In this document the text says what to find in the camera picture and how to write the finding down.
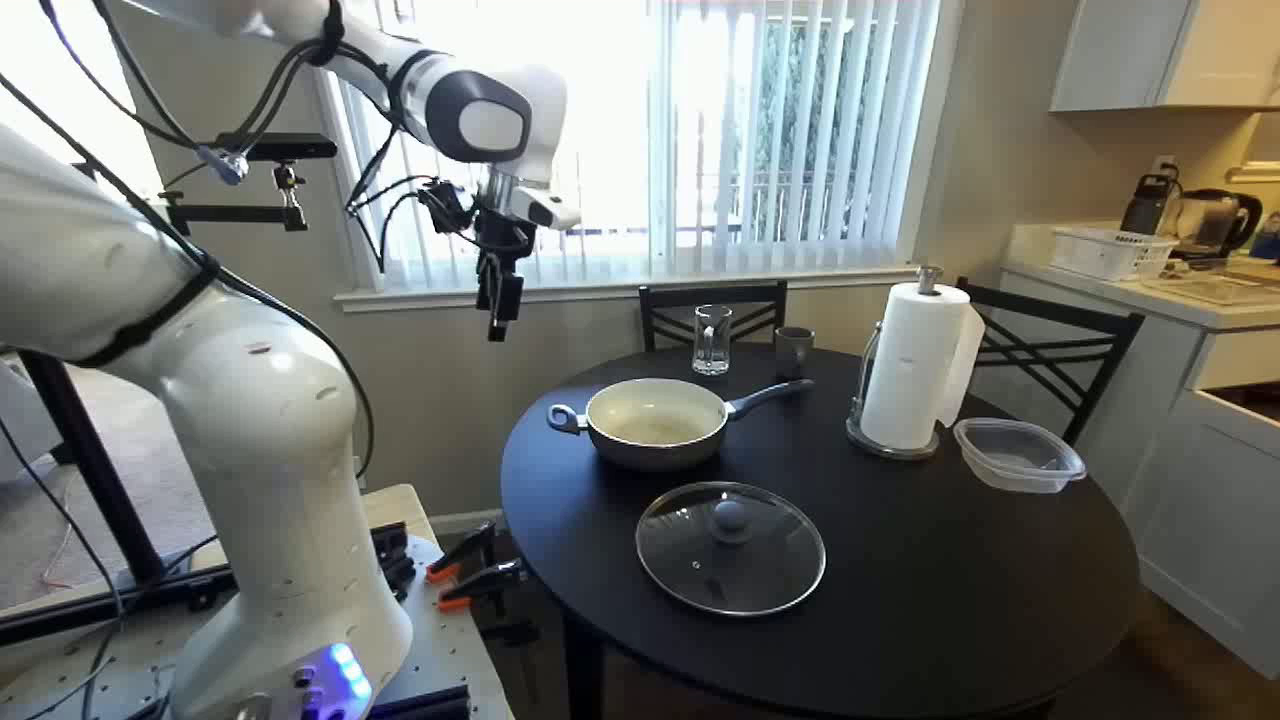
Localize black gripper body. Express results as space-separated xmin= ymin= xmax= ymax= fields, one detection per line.
xmin=474 ymin=208 xmax=540 ymax=322

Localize round glass pan lid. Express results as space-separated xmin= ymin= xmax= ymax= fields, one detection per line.
xmin=631 ymin=478 xmax=833 ymax=623

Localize grey pan with cream interior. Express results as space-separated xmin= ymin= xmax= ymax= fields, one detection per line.
xmin=540 ymin=378 xmax=815 ymax=478

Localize black cross-back chair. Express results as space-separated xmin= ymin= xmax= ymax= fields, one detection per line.
xmin=955 ymin=273 xmax=1148 ymax=447
xmin=635 ymin=277 xmax=791 ymax=359

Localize clear glass mug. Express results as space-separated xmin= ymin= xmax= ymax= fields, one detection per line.
xmin=689 ymin=299 xmax=739 ymax=382

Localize black orange spring clamp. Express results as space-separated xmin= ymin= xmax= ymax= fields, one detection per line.
xmin=425 ymin=521 xmax=530 ymax=593
xmin=436 ymin=556 xmax=537 ymax=634

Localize white vertical window blinds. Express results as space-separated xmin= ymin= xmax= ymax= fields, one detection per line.
xmin=331 ymin=0 xmax=943 ymax=295

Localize grey ceramic mug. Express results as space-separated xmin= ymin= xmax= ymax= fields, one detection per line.
xmin=773 ymin=323 xmax=821 ymax=384

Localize robot mounting table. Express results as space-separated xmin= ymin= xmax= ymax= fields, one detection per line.
xmin=0 ymin=480 xmax=519 ymax=720

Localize white paper towel roll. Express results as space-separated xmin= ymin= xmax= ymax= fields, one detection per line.
xmin=855 ymin=279 xmax=989 ymax=453

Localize metal paper towel holder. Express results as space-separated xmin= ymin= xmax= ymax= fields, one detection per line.
xmin=842 ymin=262 xmax=949 ymax=470

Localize clear plastic food container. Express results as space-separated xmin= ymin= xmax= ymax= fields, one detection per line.
xmin=949 ymin=414 xmax=1093 ymax=500

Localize clear tub on counter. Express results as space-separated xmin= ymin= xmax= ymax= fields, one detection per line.
xmin=1047 ymin=220 xmax=1181 ymax=286

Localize black countertop appliance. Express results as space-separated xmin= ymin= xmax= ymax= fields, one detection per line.
xmin=1119 ymin=155 xmax=1186 ymax=241

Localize white upper kitchen cabinet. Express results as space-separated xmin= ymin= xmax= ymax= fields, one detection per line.
xmin=1047 ymin=0 xmax=1280 ymax=115

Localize dark electric kettle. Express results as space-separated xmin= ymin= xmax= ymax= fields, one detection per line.
xmin=1170 ymin=184 xmax=1270 ymax=273

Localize white kitchen counter cabinet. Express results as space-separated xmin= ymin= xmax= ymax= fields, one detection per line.
xmin=998 ymin=215 xmax=1280 ymax=689

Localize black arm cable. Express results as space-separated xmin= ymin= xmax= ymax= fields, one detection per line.
xmin=36 ymin=0 xmax=454 ymax=277

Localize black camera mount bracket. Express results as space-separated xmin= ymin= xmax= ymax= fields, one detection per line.
xmin=164 ymin=127 xmax=339 ymax=241

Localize black stand frame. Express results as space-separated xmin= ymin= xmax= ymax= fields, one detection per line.
xmin=0 ymin=349 xmax=248 ymax=652

